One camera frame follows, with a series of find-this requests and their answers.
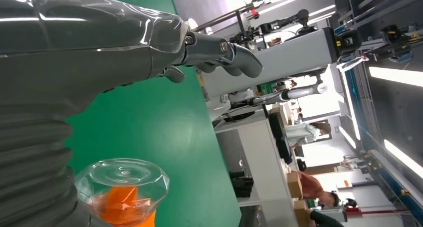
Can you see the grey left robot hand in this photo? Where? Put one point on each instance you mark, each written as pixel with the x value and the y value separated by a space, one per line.
pixel 82 53

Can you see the orange detergent bottle clear cap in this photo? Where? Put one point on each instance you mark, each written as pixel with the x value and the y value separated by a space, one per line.
pixel 125 205

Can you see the green topped table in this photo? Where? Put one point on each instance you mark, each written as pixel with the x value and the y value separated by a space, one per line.
pixel 165 136

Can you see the white workbench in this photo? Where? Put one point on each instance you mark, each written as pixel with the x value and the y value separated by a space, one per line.
pixel 261 159

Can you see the black monitor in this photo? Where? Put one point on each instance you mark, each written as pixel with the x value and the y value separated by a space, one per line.
pixel 279 143

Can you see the person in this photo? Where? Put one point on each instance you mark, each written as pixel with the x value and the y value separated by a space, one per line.
pixel 300 134
pixel 310 187
pixel 322 220

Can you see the brown cardboard box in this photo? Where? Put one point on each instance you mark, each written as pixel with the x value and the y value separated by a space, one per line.
pixel 301 215
pixel 294 185

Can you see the ceiling light strip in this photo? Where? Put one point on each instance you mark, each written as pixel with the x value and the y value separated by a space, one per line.
pixel 403 157
pixel 347 137
pixel 396 76

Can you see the red metal stand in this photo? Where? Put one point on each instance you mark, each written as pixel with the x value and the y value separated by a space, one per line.
pixel 353 210

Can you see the black bar frame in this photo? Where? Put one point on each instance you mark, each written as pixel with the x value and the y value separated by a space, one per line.
pixel 240 22

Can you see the black mounted camera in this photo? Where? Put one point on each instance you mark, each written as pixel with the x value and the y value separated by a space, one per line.
pixel 348 41

